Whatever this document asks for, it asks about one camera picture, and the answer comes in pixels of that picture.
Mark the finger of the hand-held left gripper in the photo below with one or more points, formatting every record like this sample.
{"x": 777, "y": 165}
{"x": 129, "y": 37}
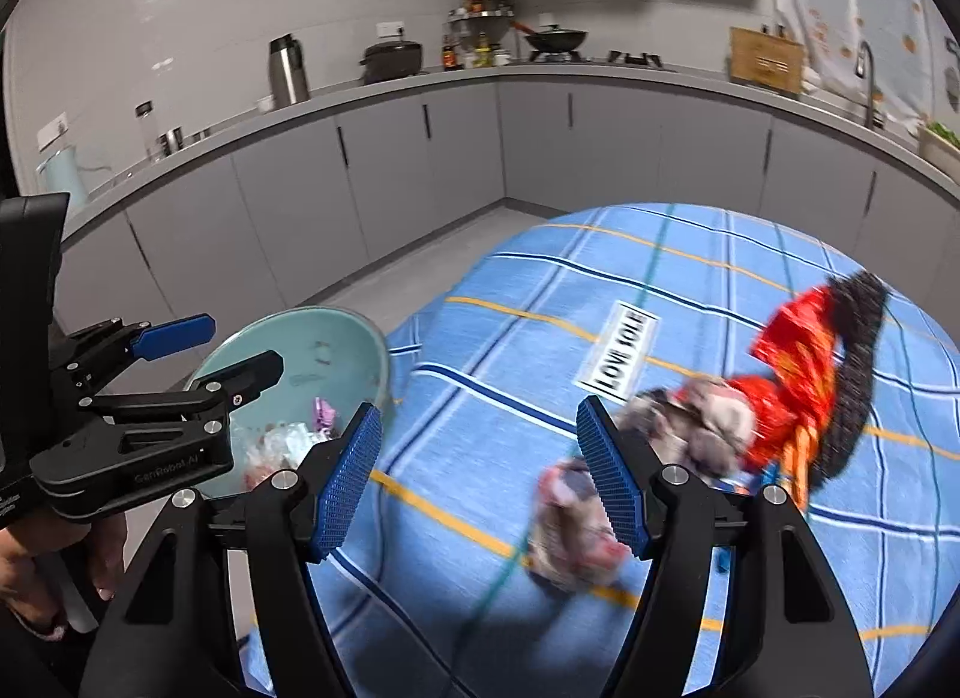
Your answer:
{"x": 176, "y": 334}
{"x": 240, "y": 377}

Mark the metal spice rack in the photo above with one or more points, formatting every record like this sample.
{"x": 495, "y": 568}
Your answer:
{"x": 480, "y": 11}

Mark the wooden cutting board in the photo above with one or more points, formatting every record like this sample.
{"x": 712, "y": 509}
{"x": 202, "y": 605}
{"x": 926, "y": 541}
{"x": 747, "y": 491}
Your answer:
{"x": 766, "y": 62}

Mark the grey kitchen counter cabinets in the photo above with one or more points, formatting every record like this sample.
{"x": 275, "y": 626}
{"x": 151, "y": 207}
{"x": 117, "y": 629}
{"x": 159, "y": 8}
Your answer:
{"x": 300, "y": 203}

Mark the blue plaid cloth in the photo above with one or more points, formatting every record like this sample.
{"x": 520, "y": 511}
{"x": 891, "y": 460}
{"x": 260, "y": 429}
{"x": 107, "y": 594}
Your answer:
{"x": 525, "y": 308}

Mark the yellow condiment jar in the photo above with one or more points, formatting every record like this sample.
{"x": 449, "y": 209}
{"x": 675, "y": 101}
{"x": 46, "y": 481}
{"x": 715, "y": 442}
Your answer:
{"x": 484, "y": 56}

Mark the small steel cup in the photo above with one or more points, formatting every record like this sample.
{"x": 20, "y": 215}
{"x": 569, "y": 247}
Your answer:
{"x": 171, "y": 143}

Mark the red snack packet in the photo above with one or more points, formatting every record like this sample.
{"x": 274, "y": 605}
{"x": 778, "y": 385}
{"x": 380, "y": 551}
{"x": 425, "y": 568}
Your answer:
{"x": 799, "y": 368}

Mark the white wall socket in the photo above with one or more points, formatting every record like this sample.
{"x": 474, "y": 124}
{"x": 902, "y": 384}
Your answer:
{"x": 51, "y": 129}
{"x": 388, "y": 30}

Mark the clear glass jar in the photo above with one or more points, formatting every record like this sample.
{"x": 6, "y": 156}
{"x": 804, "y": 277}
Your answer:
{"x": 146, "y": 135}

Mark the black wok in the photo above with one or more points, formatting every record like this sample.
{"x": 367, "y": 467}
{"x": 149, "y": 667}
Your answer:
{"x": 556, "y": 39}

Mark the pink grey wrapper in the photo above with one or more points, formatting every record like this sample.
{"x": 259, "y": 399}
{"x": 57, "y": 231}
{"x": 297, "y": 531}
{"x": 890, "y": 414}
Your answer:
{"x": 562, "y": 525}

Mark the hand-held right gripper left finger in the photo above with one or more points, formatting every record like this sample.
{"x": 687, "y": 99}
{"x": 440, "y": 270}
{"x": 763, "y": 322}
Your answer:
{"x": 345, "y": 480}

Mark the clear plastic wrapper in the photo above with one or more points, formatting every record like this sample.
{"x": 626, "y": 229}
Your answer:
{"x": 289, "y": 443}

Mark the purple snack wrapper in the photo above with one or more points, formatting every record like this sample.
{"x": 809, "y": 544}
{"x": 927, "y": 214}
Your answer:
{"x": 325, "y": 417}

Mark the person's left hand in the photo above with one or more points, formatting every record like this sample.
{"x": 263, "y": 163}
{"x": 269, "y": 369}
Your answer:
{"x": 30, "y": 570}

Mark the black rice cooker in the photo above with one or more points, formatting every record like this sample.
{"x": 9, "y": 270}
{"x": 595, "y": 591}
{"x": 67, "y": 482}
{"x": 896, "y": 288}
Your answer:
{"x": 391, "y": 62}

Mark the gas stove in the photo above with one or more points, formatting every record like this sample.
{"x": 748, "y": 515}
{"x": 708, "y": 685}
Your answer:
{"x": 630, "y": 59}

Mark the steel thermos jug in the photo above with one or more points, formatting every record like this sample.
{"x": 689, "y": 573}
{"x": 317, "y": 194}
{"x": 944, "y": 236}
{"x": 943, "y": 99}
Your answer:
{"x": 289, "y": 71}

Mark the teal glass bowl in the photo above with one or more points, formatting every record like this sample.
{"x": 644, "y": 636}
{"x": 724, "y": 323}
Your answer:
{"x": 300, "y": 345}

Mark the steel kitchen faucet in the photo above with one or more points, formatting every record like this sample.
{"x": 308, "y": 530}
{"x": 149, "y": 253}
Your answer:
{"x": 870, "y": 86}

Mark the fruit print curtain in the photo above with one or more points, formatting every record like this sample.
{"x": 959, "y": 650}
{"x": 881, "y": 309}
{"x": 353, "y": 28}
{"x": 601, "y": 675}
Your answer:
{"x": 855, "y": 0}

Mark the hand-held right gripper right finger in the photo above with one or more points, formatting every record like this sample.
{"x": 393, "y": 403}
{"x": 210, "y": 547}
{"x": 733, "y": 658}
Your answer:
{"x": 611, "y": 480}

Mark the white basin with vegetables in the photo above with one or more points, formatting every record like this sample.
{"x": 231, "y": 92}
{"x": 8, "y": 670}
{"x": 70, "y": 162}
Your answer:
{"x": 941, "y": 150}

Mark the hanging wall rack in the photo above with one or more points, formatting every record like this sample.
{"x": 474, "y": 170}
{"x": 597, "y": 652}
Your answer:
{"x": 951, "y": 71}

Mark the dark sauce bottle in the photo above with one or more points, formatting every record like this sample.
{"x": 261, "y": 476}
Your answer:
{"x": 450, "y": 56}

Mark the black textured strip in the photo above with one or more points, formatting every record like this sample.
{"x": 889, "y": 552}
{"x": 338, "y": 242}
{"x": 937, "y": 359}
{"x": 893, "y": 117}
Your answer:
{"x": 859, "y": 360}

